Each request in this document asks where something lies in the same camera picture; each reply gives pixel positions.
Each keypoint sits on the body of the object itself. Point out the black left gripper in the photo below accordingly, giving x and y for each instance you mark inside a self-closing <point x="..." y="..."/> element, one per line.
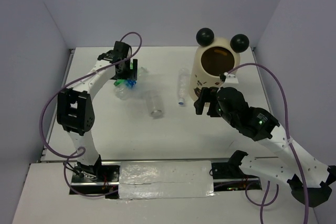
<point x="132" y="74"/>

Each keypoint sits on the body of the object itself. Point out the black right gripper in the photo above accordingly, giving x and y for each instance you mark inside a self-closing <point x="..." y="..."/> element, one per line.
<point x="204" y="96"/>

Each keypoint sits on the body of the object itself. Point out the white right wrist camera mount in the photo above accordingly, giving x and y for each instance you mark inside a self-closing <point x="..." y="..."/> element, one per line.
<point x="229" y="79"/>

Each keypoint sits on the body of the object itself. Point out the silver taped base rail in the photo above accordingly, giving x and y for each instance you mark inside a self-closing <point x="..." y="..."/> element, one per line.
<point x="162" y="180"/>

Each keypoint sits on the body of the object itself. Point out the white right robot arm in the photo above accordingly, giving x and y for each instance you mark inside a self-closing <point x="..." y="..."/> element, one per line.
<point x="307" y="177"/>

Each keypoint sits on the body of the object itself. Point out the clear bottle with blue label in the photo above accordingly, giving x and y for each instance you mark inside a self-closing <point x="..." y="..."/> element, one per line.
<point x="124" y="91"/>

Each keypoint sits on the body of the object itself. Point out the green plastic bottle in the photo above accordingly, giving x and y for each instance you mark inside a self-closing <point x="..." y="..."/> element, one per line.
<point x="119" y="82"/>

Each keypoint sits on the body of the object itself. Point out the cream bin with black ears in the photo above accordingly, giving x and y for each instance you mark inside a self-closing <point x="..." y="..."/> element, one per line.
<point x="214" y="57"/>

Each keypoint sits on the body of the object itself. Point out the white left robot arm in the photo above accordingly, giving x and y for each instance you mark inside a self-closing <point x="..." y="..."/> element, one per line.
<point x="75" y="111"/>

